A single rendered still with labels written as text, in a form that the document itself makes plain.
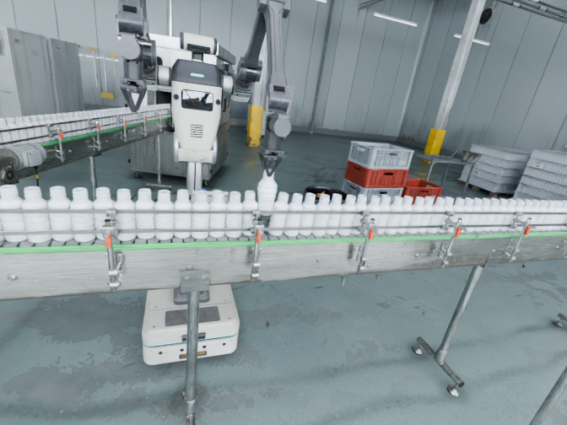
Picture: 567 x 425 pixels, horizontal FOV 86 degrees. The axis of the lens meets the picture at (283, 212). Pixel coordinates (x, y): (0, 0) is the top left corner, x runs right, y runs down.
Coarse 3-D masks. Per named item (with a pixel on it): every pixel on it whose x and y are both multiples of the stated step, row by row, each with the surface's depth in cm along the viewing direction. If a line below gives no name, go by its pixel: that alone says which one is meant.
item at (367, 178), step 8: (352, 168) 351; (360, 168) 338; (344, 176) 363; (352, 176) 351; (360, 176) 338; (368, 176) 328; (376, 176) 333; (384, 176) 339; (392, 176) 344; (400, 176) 349; (360, 184) 338; (368, 184) 332; (376, 184) 338; (384, 184) 343; (392, 184) 348; (400, 184) 354
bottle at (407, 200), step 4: (404, 196) 132; (408, 196) 133; (404, 200) 132; (408, 200) 131; (412, 200) 131; (404, 204) 132; (408, 204) 131; (404, 208) 131; (408, 208) 131; (412, 208) 132; (404, 216) 132; (408, 216) 132; (400, 220) 133; (404, 220) 133; (408, 220) 134; (400, 224) 134; (404, 224) 134; (400, 232) 135; (404, 232) 135
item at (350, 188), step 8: (344, 184) 362; (352, 184) 351; (352, 192) 351; (360, 192) 337; (368, 192) 337; (376, 192) 342; (384, 192) 384; (392, 192) 354; (400, 192) 358; (368, 200) 342; (392, 200) 358
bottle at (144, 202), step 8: (144, 192) 96; (144, 200) 96; (136, 208) 97; (144, 208) 96; (152, 208) 98; (136, 216) 98; (144, 216) 97; (152, 216) 99; (136, 224) 100; (144, 224) 98; (152, 224) 100
